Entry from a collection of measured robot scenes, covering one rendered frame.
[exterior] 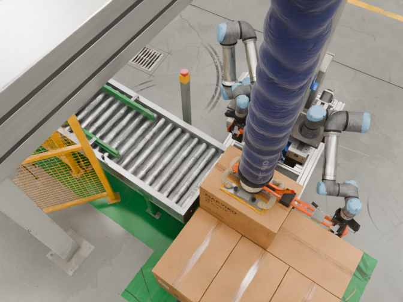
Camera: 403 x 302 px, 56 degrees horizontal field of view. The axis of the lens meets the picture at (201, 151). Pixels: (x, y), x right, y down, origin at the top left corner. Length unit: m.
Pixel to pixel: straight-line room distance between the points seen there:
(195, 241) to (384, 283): 1.68
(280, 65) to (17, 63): 1.17
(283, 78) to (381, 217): 2.59
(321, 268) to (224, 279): 0.70
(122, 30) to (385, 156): 3.87
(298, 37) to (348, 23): 3.95
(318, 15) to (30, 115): 1.04
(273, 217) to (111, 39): 2.20
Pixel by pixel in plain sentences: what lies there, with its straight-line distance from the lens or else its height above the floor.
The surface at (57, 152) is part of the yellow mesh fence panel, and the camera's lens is 2.84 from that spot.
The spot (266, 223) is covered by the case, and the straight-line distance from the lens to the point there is 2.55.
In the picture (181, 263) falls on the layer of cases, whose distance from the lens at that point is 2.86.
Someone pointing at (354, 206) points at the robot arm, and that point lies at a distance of 2.19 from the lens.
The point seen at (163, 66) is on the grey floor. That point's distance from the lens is 4.50.
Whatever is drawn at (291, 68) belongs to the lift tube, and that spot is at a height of 2.26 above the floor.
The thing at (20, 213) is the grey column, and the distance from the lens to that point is 2.61.
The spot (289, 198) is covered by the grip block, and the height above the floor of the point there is 1.09.
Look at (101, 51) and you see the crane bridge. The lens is 0.47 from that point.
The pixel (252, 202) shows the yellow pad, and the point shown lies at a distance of 2.56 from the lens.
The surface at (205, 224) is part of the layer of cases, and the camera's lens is 2.93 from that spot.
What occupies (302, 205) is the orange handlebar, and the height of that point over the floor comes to 1.09.
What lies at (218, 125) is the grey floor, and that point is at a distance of 3.98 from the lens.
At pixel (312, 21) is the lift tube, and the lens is 1.32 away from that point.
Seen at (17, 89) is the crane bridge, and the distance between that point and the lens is 0.40.
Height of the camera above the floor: 3.32
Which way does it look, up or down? 61 degrees down
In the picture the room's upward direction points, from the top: straight up
